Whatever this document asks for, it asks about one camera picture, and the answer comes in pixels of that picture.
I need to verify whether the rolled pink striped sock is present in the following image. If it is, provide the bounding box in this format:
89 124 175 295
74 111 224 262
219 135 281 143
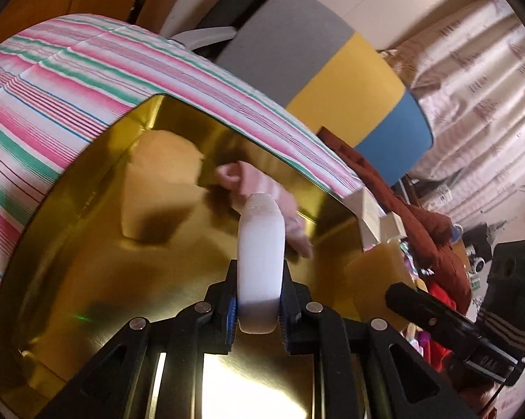
214 161 314 258

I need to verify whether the large beige cardboard box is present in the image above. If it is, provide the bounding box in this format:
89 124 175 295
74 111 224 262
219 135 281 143
345 188 384 249

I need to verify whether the red-brown blanket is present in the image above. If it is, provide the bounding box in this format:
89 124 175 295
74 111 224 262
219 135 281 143
318 126 473 315

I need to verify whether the striped pink green cloth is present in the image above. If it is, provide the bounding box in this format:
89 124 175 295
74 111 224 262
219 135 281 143
0 14 363 376

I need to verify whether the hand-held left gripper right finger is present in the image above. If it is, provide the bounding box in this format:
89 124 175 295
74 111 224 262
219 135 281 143
280 259 477 419

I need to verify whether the white foam block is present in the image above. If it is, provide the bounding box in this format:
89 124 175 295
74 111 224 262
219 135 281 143
237 193 286 335

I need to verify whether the printed beige curtain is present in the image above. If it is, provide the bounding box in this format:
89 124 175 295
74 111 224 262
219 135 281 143
385 0 525 245

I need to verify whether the small beige cardboard box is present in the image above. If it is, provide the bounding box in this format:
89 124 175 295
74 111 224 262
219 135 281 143
379 213 406 243

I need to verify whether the thick yellow sponge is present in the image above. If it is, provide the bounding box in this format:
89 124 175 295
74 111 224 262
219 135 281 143
345 238 427 332

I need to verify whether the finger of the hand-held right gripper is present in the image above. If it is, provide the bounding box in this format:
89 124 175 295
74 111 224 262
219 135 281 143
385 283 481 345

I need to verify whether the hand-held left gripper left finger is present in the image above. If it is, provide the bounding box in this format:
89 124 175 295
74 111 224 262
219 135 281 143
38 259 241 419

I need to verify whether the gold metal tin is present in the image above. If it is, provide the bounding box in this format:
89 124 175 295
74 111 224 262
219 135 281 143
0 93 409 419

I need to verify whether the grey yellow blue chair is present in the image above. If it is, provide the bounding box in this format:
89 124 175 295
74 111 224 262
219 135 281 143
160 0 433 188

